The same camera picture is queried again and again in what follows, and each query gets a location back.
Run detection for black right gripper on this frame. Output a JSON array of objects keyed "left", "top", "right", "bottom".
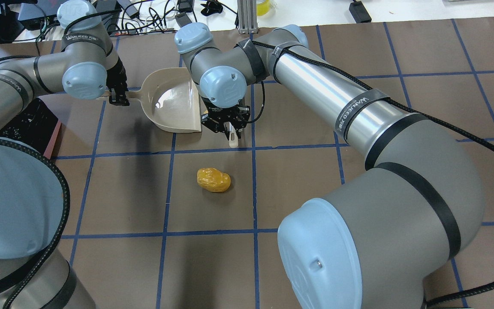
[{"left": 201, "top": 97, "right": 251, "bottom": 139}]

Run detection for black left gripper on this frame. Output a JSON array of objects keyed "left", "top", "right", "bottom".
[{"left": 106, "top": 57, "right": 130, "bottom": 107}]

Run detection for white hand brush black bristles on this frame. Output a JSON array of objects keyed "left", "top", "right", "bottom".
[{"left": 225, "top": 122, "right": 239, "bottom": 148}]

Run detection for beige plastic dustpan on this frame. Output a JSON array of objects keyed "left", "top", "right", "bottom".
[{"left": 126, "top": 68, "right": 202, "bottom": 133}]

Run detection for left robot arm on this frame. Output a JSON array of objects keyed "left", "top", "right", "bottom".
[{"left": 0, "top": 0, "right": 129, "bottom": 309}]

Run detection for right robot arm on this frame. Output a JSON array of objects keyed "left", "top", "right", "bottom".
[{"left": 174, "top": 23, "right": 494, "bottom": 309}]

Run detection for bin with black bag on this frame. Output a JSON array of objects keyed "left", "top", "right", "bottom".
[{"left": 0, "top": 98, "right": 62, "bottom": 159}]

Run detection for yellow potato toy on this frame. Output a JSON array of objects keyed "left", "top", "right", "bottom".
[{"left": 196, "top": 167, "right": 232, "bottom": 192}]

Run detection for black power adapter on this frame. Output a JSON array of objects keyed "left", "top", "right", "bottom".
[{"left": 175, "top": 12, "right": 192, "bottom": 28}]

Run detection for yellow tape roll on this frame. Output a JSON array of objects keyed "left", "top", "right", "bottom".
[{"left": 256, "top": 0, "right": 275, "bottom": 16}]

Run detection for aluminium frame post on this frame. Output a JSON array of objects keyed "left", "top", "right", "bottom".
[{"left": 237, "top": 0, "right": 259, "bottom": 34}]

